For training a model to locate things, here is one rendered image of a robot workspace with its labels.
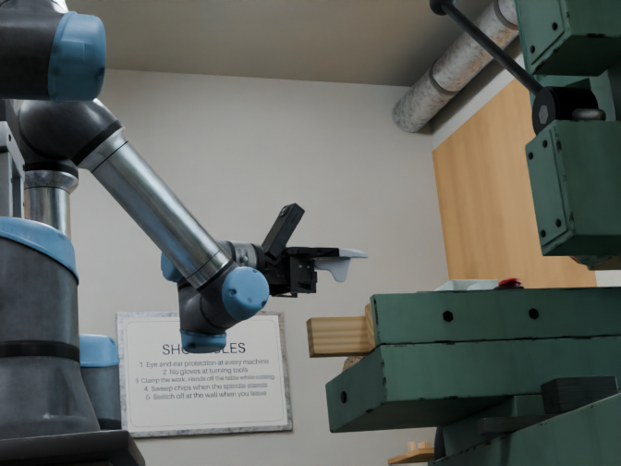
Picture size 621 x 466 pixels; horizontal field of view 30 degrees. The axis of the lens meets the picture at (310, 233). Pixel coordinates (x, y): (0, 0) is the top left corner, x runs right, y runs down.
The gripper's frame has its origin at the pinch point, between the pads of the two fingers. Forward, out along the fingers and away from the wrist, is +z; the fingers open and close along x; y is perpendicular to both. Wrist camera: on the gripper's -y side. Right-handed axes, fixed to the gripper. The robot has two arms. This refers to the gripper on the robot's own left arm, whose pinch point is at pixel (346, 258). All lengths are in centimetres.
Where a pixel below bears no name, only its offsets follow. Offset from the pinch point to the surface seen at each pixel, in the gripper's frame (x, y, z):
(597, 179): 96, 9, -32
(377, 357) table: 76, 25, -44
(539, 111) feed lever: 86, -1, -30
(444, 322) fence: 78, 21, -37
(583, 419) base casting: 98, 32, -37
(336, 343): 72, 23, -47
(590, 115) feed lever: 94, 2, -30
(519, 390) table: 81, 28, -30
